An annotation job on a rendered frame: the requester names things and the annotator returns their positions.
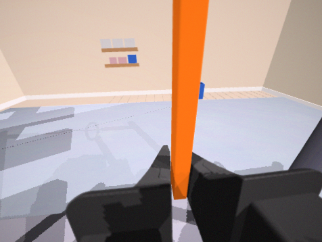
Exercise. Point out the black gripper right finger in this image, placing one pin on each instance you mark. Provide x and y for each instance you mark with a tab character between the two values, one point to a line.
219	198

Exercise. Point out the orange handle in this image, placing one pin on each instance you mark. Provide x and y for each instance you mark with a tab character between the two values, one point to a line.
189	19

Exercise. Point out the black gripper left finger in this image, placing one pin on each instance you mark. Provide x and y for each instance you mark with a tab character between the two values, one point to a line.
148	204

